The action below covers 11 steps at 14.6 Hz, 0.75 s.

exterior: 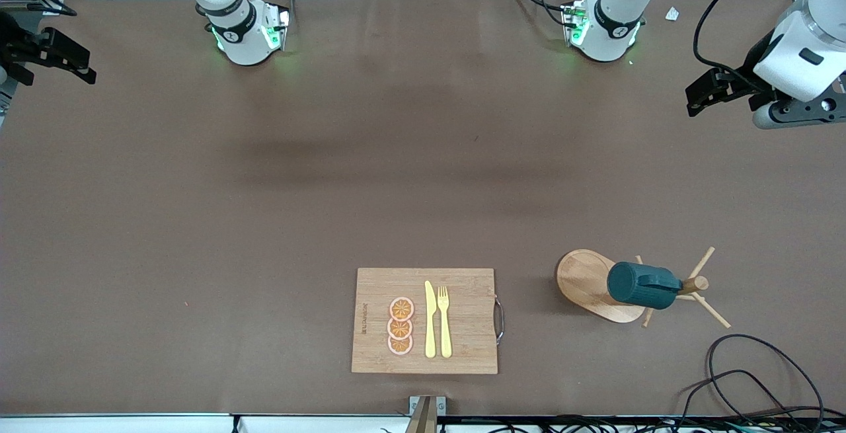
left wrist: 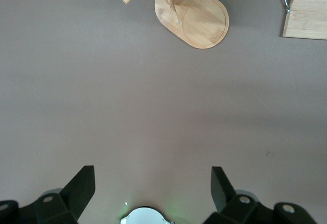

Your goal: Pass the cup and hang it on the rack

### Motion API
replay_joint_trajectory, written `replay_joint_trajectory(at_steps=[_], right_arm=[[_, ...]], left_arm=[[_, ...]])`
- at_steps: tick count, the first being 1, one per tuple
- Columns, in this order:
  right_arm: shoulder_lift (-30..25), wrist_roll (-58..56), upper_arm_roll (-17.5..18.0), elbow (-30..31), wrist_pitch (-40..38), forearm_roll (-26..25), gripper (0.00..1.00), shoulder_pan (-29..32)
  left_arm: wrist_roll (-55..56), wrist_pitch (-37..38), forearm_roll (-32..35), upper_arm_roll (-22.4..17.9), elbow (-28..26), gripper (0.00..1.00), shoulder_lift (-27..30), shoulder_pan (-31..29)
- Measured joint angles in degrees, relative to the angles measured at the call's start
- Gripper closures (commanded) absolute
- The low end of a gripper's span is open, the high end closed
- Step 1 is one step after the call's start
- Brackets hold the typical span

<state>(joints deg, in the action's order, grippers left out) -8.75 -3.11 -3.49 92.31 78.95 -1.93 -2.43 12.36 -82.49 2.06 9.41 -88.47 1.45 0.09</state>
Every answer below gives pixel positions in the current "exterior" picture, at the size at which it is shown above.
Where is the teal cup yellow inside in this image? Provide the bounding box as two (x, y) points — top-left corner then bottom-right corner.
(607, 260), (683, 310)

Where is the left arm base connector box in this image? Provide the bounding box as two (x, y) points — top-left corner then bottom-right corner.
(562, 0), (590, 48)

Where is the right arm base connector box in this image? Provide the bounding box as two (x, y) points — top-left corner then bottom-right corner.
(261, 2), (292, 51)

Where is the wooden cup rack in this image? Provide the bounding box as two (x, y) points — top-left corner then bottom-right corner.
(556, 246), (732, 329)

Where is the brown table cover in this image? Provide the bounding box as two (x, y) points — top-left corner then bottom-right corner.
(0, 0), (846, 417)

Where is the wooden cutting board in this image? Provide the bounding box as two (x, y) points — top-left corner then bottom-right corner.
(351, 268), (505, 375)

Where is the yellow plastic fork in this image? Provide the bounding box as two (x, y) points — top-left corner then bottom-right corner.
(437, 286), (453, 359)

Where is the yellow plastic knife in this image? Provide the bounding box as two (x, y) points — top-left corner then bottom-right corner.
(424, 280), (438, 359)

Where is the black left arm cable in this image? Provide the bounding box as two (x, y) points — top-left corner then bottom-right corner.
(693, 0), (804, 85)

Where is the black looped cable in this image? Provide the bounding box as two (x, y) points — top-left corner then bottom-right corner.
(674, 370), (822, 433)
(707, 333), (827, 433)

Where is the aluminium post with bracket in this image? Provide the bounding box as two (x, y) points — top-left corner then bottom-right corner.
(404, 395), (447, 433)

